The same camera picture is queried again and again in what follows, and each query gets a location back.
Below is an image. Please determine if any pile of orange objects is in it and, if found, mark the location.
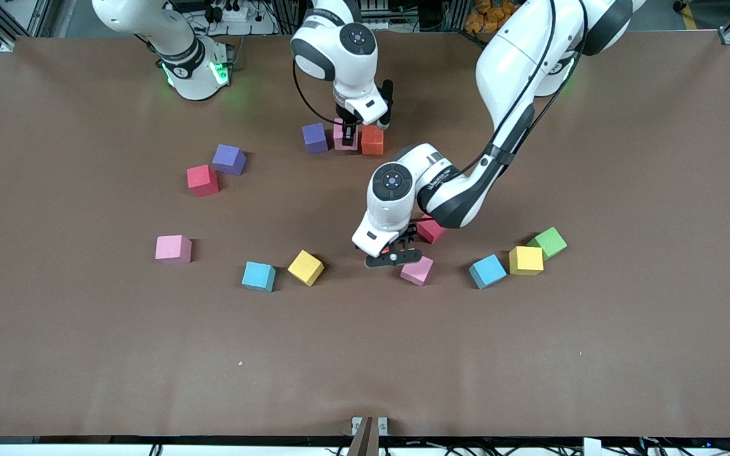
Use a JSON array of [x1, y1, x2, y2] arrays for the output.
[[464, 0, 518, 34]]

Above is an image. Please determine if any brown table cover mat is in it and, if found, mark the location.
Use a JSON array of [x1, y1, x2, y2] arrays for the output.
[[0, 30, 730, 439]]

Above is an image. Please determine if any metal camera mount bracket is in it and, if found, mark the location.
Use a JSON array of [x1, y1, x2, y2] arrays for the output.
[[350, 416, 389, 456]]

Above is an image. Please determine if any grey equipment rack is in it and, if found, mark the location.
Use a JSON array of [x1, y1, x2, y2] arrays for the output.
[[362, 0, 416, 32]]

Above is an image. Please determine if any white power strip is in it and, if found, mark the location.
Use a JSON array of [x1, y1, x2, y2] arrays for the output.
[[205, 3, 258, 25]]

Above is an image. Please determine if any red foam block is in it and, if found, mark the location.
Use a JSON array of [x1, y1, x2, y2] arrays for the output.
[[187, 164, 220, 197]]

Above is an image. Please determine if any green foam block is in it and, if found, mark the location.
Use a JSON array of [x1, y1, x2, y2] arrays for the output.
[[526, 227, 568, 260]]

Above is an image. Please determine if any yellow foam block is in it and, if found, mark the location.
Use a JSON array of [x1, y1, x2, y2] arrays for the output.
[[287, 250, 326, 287], [508, 246, 544, 276]]

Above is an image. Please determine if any pink foam block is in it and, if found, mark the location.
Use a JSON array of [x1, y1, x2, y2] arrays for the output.
[[400, 255, 435, 286], [155, 234, 193, 265], [333, 119, 359, 151]]

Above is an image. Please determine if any light purple foam block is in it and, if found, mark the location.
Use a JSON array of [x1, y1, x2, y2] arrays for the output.
[[212, 144, 247, 176]]

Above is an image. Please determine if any crimson foam block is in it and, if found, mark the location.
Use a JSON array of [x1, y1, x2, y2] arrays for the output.
[[417, 214, 447, 245]]

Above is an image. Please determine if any blue foam block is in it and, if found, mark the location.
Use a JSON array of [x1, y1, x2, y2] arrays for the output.
[[468, 254, 508, 289], [241, 261, 277, 293]]

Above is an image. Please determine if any dark purple foam block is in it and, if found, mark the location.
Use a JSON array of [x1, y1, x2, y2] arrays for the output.
[[302, 122, 330, 155]]

